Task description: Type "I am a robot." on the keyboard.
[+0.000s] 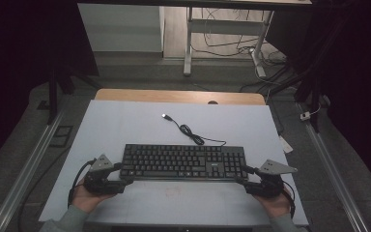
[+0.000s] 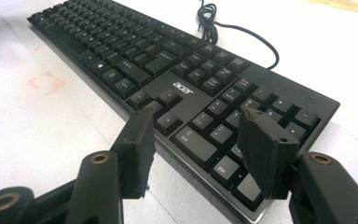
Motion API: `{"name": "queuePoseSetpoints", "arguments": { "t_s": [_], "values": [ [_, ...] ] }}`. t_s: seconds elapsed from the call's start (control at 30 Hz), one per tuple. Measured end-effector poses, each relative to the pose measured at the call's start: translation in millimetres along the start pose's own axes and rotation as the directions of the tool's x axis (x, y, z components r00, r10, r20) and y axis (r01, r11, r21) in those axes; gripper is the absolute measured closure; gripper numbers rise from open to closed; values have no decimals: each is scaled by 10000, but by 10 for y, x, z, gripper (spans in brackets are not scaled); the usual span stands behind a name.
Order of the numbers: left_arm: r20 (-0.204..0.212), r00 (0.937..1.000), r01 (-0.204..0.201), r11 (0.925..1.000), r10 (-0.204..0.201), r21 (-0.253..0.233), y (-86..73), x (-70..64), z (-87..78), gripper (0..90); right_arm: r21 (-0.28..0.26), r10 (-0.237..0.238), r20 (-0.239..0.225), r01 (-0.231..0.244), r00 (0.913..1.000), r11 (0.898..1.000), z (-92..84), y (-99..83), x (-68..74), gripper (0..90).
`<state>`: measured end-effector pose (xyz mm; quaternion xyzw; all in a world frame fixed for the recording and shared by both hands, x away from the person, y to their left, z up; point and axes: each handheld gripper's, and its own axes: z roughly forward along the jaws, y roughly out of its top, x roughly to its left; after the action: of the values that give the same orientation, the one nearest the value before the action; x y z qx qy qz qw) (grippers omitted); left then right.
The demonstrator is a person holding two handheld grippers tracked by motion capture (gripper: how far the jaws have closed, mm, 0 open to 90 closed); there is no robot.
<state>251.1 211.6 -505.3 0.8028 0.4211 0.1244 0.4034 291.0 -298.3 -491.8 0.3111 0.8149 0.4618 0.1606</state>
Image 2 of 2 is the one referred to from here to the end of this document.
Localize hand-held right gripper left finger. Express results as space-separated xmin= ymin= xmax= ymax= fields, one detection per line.
xmin=110 ymin=106 xmax=157 ymax=200

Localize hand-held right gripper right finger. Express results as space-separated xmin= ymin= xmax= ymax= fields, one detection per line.
xmin=236 ymin=106 xmax=300 ymax=201

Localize black computer keyboard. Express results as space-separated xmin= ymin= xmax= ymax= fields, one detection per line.
xmin=27 ymin=0 xmax=341 ymax=224

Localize white table cover sheet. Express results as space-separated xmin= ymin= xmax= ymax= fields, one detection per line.
xmin=0 ymin=0 xmax=358 ymax=224

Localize black keyboard cable with plug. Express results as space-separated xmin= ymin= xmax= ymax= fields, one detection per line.
xmin=197 ymin=0 xmax=281 ymax=70

